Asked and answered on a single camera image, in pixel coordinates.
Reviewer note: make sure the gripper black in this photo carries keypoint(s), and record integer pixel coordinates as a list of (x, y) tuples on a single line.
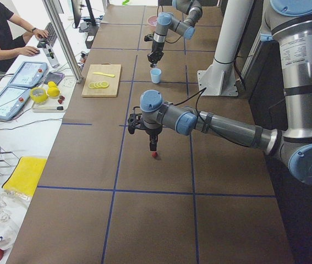
[(156, 50), (152, 132)]

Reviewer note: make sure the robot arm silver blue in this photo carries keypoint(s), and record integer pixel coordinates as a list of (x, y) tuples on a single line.
[(167, 21), (287, 22)]

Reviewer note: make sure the light blue cup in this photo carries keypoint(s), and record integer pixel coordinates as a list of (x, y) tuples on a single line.
[(155, 74)]

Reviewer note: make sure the pink bowl with ice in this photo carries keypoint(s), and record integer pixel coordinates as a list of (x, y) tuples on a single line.
[(152, 22)]

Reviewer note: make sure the wooden cutting board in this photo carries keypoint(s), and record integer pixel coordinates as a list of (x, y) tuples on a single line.
[(112, 90)]

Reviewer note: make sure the yellow plastic knife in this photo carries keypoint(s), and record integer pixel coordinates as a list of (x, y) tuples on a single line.
[(104, 74)]

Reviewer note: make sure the clear water bottle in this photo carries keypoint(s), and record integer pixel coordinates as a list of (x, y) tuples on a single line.
[(48, 50)]

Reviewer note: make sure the yellow lemon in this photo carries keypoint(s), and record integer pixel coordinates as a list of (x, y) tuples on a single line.
[(53, 91), (52, 84)]

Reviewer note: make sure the black keyboard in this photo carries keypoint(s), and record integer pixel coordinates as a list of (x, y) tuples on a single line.
[(50, 40)]

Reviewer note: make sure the white tray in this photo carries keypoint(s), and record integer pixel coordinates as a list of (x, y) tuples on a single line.
[(52, 104)]

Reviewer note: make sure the yellow tape roll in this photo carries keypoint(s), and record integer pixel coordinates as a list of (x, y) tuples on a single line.
[(38, 95)]

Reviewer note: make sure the teach pendant far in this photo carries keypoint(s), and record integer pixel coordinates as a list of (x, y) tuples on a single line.
[(29, 74)]

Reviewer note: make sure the teach pendant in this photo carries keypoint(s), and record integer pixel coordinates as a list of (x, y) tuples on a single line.
[(12, 100), (29, 74)]

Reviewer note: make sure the yellow cloth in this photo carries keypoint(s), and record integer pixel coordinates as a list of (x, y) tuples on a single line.
[(26, 175)]

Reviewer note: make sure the teach pendant near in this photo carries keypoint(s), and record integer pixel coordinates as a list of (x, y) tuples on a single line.
[(12, 100)]

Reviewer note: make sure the seated person black shirt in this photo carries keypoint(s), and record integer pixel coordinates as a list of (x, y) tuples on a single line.
[(11, 48)]

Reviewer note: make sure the clear plastic bag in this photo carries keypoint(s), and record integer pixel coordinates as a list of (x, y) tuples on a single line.
[(13, 208)]

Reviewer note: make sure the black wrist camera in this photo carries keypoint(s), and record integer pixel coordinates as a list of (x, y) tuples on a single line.
[(135, 121), (148, 37)]

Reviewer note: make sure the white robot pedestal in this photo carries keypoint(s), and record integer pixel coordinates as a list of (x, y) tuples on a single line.
[(219, 78)]

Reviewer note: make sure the aluminium frame post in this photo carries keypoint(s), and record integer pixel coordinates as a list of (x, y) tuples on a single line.
[(63, 39)]

